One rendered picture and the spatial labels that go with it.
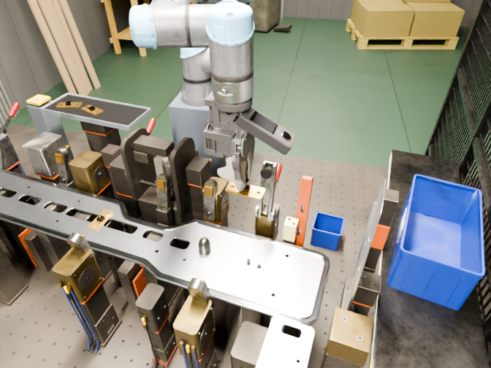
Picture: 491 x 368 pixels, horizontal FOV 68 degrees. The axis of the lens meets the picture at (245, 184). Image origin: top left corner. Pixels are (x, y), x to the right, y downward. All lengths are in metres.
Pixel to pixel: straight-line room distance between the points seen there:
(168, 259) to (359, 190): 1.02
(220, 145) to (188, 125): 0.80
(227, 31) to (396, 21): 5.27
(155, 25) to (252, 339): 0.68
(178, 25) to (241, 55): 0.15
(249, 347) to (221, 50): 0.62
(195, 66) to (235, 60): 0.82
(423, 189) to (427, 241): 0.14
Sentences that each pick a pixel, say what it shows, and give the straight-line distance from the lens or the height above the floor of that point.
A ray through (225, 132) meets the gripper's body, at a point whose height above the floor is 1.41.
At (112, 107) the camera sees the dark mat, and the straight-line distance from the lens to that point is 1.41.
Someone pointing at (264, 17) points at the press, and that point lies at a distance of 6.17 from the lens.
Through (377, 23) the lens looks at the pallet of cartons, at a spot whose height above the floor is 0.35.
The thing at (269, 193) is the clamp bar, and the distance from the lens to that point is 0.99.
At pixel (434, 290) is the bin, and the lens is 0.94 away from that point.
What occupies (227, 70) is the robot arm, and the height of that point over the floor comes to 1.53.
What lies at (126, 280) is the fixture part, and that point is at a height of 0.84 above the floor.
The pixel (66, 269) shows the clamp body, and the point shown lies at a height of 1.04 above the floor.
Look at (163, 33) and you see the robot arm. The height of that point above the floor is 1.56.
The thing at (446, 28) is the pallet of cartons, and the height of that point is 0.28.
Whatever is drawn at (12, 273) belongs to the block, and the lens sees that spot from 1.43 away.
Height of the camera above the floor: 1.76
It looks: 39 degrees down
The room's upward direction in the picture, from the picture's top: straight up
